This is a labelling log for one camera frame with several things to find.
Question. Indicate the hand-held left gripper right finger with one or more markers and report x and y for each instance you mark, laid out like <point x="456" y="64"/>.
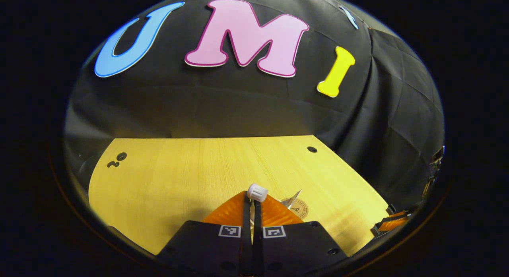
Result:
<point x="257" y="245"/>

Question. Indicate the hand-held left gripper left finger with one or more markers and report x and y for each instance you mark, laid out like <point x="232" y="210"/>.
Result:
<point x="246" y="245"/>

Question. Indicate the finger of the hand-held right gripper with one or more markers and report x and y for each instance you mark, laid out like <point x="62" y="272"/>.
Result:
<point x="391" y="222"/>

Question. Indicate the white toothbrush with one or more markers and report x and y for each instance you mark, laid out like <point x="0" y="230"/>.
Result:
<point x="257" y="192"/>

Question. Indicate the round brown coaster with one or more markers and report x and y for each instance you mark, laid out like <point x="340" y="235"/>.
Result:
<point x="300" y="209"/>

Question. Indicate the white toothpaste tube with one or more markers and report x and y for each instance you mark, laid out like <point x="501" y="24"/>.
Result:
<point x="292" y="199"/>

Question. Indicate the wooden desktop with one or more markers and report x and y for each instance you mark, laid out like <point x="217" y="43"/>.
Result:
<point x="179" y="177"/>

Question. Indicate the black desk clamp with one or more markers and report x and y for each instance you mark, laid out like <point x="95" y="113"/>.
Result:
<point x="391" y="208"/>

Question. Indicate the black backdrop cloth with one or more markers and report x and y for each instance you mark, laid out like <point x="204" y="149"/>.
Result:
<point x="238" y="106"/>

